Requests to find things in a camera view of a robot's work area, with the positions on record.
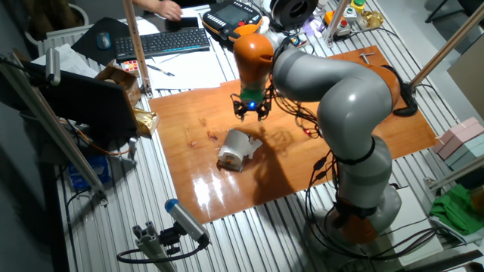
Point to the black mouse pad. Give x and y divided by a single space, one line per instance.
85 45

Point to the small white rounded object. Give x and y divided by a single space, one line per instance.
264 23

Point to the pale teal box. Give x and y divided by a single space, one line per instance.
469 153

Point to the yellow box with green button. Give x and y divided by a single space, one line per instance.
357 5

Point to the pink box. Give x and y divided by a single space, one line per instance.
459 136

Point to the white round bin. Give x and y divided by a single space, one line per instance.
81 11

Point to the aluminium profile bar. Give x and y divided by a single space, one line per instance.
453 174

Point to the brown cardboard box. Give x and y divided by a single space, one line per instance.
125 81

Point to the aluminium profile camera mount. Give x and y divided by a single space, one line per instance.
149 242

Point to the small metal hex key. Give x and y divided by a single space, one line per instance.
366 56

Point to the grey box with red button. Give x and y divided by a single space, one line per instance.
343 27

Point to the grey box with green button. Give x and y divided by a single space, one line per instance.
350 14

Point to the colourful puzzle cube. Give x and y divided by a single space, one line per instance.
130 66

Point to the black filament spool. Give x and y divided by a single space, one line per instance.
280 13

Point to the blue grey computer mouse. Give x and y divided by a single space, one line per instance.
103 40

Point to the black computer keyboard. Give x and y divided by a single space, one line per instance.
162 43

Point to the green cloth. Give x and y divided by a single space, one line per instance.
453 208

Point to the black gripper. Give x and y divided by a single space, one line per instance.
252 106

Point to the black smartphone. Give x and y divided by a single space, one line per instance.
185 23

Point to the short aluminium frame post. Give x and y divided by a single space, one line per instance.
337 15

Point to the printed white paper sheet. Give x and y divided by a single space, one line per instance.
189 72

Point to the orange black teach pendant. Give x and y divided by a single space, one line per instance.
230 17

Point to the copper coloured frame post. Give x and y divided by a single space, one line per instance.
453 38
136 45

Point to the black flat monitor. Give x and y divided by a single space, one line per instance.
83 106

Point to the beige flat panel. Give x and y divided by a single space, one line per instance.
469 75

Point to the person's bare hand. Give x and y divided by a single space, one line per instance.
170 9

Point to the blue plastic pack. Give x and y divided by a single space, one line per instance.
89 172

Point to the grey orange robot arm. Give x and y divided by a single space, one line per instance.
340 98

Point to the silver camera with blue end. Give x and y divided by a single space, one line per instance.
185 219

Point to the orange wooden board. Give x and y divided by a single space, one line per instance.
211 181

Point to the gold foil bag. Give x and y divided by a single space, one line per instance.
147 122

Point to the crumpled gold wrapper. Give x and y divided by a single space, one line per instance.
370 19

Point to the white paper stack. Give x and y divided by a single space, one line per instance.
72 60

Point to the long aluminium frame beam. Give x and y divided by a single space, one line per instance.
56 132

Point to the black pen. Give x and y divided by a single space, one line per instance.
160 70

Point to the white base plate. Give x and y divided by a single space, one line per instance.
416 226

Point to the silver depth camera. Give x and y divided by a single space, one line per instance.
53 66

